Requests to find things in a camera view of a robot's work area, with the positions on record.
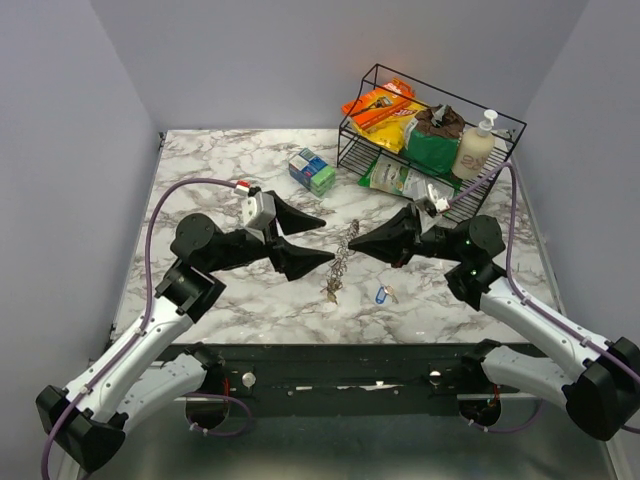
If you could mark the green white snack pouch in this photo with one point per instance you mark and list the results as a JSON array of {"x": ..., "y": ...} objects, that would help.
[{"x": 390, "y": 176}]

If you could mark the metal disc with keyrings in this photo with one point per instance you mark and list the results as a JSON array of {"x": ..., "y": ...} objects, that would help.
[{"x": 339, "y": 265}]

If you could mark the cream pump soap bottle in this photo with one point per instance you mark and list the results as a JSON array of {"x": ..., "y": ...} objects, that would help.
[{"x": 474, "y": 148}]

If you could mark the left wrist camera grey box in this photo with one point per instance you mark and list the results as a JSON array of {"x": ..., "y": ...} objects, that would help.
[{"x": 258, "y": 211}]

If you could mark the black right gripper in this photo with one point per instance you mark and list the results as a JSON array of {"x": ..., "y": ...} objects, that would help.
[{"x": 396, "y": 243}]

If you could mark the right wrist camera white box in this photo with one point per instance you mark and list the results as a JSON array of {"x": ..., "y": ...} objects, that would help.
[{"x": 429, "y": 199}]

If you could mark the yellow snack bag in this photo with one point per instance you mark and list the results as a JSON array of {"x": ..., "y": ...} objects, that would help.
[{"x": 389, "y": 133}]

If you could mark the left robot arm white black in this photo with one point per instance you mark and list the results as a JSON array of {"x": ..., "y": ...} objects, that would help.
[{"x": 92, "y": 415}]

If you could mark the black wire rack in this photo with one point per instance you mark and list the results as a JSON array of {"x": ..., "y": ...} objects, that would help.
[{"x": 355, "y": 153}]

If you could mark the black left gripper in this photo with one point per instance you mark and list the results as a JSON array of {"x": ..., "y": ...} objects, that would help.
[{"x": 288, "y": 258}]

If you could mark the green brown paper bag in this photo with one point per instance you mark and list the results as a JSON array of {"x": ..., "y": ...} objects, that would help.
[{"x": 431, "y": 138}]

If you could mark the blue green box stack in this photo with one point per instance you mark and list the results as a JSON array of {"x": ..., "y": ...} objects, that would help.
[{"x": 312, "y": 172}]

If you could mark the blue tag key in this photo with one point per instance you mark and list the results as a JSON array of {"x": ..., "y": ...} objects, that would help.
[{"x": 386, "y": 292}]

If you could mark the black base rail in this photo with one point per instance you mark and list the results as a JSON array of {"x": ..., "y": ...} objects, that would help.
[{"x": 342, "y": 380}]

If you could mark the orange razor package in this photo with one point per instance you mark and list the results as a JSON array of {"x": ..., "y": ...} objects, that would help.
[{"x": 371, "y": 108}]

